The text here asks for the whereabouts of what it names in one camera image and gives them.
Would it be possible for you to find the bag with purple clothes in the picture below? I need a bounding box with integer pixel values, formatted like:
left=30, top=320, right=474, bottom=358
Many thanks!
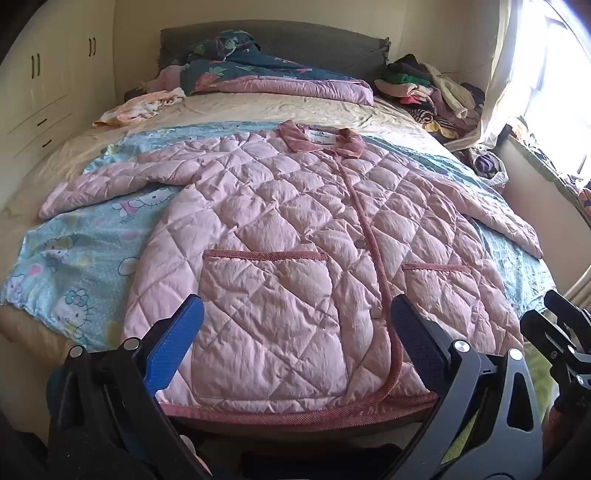
left=455, top=147, right=509, bottom=188

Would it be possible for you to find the dark floral quilt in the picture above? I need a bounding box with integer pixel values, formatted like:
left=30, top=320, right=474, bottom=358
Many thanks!
left=179, top=30, right=376, bottom=106

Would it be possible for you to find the pink quilted jacket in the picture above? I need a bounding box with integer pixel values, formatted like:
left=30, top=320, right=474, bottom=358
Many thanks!
left=38, top=119, right=544, bottom=421

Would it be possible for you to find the cluttered window sill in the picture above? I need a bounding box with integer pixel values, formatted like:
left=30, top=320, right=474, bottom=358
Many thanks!
left=508, top=117, right=591, bottom=213

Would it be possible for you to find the cream wardrobe with drawers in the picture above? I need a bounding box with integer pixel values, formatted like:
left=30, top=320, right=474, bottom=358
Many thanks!
left=0, top=0, right=116, bottom=222

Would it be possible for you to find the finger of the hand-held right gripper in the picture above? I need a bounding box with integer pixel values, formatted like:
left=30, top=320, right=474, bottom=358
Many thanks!
left=520, top=310, right=591, bottom=384
left=545, top=290, right=591, bottom=330

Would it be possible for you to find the blue cartoon printed sheet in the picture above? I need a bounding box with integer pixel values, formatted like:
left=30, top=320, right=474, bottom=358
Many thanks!
left=0, top=121, right=557, bottom=354

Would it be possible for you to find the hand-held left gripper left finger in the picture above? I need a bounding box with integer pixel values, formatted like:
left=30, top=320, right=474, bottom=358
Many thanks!
left=48, top=294, right=206, bottom=480

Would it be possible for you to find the bright window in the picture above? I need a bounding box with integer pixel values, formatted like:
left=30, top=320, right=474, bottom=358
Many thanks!
left=508, top=0, right=591, bottom=185

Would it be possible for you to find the pink cloth bundle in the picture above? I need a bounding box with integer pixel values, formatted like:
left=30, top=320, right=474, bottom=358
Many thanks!
left=141, top=65, right=185, bottom=90

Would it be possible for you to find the bed with beige sheet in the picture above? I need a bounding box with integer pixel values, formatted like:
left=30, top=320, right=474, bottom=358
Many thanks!
left=0, top=85, right=559, bottom=444

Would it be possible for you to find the pile of mixed clothes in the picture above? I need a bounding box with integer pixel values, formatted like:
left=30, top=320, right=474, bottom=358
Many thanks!
left=374, top=54, right=485, bottom=144

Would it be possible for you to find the orange and white towel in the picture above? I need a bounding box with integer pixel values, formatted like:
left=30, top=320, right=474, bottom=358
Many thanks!
left=92, top=88, right=186, bottom=129

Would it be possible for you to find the grey padded headboard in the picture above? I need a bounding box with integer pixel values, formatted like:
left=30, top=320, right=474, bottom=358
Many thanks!
left=159, top=19, right=392, bottom=81

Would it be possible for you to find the cream curtain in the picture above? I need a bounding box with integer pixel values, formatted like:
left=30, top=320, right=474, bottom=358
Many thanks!
left=450, top=0, right=546, bottom=153

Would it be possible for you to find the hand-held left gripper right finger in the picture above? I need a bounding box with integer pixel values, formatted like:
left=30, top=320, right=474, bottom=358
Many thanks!
left=389, top=293, right=544, bottom=480

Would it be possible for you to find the green fuzzy cloth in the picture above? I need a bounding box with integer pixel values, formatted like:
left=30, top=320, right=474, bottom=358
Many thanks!
left=524, top=344, right=561, bottom=416

